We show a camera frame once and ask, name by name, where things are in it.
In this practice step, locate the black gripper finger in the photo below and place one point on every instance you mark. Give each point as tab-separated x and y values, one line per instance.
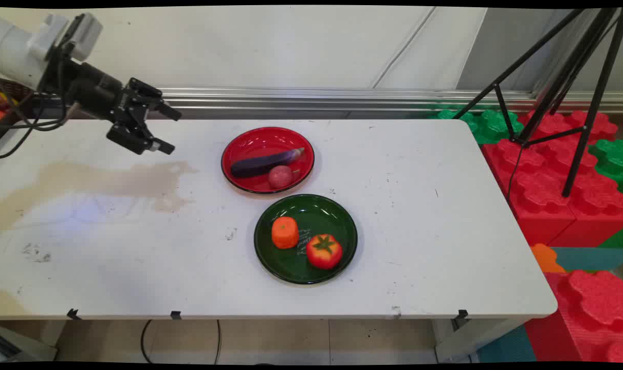
136	139
160	105

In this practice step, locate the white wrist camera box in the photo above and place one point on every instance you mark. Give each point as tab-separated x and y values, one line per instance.
85	33

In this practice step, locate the red toy tomato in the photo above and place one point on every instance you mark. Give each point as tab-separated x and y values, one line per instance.
324	253

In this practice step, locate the orange foam block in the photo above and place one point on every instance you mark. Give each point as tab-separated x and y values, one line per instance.
545	259

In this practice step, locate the black tripod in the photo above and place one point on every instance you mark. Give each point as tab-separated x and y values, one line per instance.
594	97

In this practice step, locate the red round plate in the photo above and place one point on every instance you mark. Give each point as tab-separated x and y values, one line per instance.
250	146

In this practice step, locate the green foam block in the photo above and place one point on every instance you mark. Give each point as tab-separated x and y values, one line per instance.
489	126
610	159

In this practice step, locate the black table edge clip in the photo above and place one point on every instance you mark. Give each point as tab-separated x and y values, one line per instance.
73	314
176	314
461	317

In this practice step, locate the red and yellow object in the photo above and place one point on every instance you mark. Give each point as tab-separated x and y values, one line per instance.
3	105

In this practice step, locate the dark green round plate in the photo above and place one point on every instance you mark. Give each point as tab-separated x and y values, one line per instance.
301	270

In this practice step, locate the purple toy eggplant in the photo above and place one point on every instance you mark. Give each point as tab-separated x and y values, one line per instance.
260	163

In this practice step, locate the teal foam block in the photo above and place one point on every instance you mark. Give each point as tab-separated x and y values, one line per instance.
591	258

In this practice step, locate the aluminium wall rail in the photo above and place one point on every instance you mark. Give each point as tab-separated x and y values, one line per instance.
342	97

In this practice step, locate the grey table leg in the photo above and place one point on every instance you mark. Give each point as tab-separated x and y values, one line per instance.
23	347

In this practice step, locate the pink round toy fruit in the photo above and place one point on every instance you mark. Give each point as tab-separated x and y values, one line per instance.
280	177

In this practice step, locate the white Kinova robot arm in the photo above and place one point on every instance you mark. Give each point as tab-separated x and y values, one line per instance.
18	54

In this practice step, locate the white table leg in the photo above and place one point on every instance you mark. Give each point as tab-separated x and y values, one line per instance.
471	341

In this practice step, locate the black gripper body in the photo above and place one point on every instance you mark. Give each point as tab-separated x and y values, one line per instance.
98	90

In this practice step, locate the orange toy carrot piece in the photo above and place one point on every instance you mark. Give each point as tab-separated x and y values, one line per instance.
285	232

